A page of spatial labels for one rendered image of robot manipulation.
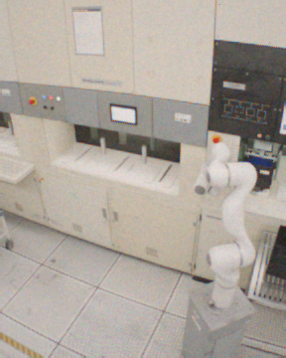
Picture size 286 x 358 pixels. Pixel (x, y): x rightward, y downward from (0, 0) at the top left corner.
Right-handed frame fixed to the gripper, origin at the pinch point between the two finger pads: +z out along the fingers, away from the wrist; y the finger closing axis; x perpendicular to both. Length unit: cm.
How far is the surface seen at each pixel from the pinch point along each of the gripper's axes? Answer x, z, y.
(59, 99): 26, 1, -116
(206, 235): -64, 3, 0
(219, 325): -44, -82, 30
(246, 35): 80, 3, 12
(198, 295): -44, -68, 14
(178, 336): -120, -54, 2
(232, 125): 26.1, 2.6, 9.0
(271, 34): 82, 3, 25
